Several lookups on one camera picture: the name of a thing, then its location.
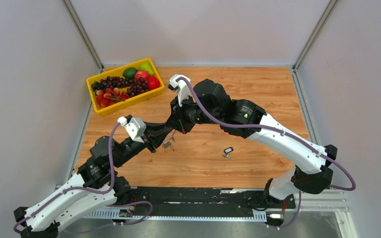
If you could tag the dark green avocado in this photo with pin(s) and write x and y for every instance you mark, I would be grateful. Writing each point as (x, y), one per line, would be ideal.
(129, 73)

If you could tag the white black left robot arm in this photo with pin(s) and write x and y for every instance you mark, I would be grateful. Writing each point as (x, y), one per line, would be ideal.
(95, 184)

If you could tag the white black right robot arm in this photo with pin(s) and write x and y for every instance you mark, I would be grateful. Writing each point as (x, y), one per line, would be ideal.
(208, 103)

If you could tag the black-tagged silver key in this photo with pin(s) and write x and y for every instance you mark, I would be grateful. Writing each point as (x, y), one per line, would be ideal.
(226, 153)

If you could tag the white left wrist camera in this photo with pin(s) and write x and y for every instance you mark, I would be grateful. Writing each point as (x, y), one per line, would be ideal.
(135, 127)

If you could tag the bright red tomato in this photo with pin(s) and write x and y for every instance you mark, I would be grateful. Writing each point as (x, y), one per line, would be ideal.
(153, 83)

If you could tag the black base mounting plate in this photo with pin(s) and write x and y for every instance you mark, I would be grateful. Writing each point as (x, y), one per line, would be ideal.
(201, 202)

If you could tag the red pink apple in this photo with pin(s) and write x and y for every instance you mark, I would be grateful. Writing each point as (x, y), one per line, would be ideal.
(141, 74)

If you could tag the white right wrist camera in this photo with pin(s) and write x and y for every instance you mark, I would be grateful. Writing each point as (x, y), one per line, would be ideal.
(181, 85)

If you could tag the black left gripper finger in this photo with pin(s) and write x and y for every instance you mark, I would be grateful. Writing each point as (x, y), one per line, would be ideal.
(157, 127)
(159, 136)

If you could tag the yellow plastic fruit tray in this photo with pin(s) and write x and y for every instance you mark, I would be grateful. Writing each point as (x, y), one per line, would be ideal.
(130, 101)

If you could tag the green pear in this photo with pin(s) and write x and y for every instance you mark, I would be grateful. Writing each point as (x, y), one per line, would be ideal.
(146, 66)

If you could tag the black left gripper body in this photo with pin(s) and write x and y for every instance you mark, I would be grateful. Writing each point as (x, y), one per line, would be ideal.
(149, 140)

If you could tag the silver keyring with keys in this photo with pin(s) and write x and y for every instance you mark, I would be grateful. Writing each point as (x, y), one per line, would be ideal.
(169, 140)

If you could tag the dark purple grape bunch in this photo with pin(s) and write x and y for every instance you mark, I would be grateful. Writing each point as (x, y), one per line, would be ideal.
(111, 82)

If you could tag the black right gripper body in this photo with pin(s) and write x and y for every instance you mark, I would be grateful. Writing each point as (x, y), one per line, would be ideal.
(188, 115)

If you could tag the red cherries cluster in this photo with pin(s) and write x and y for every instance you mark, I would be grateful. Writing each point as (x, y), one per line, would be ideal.
(110, 96)

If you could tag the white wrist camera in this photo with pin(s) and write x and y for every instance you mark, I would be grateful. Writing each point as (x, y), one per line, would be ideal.
(135, 127)
(181, 85)

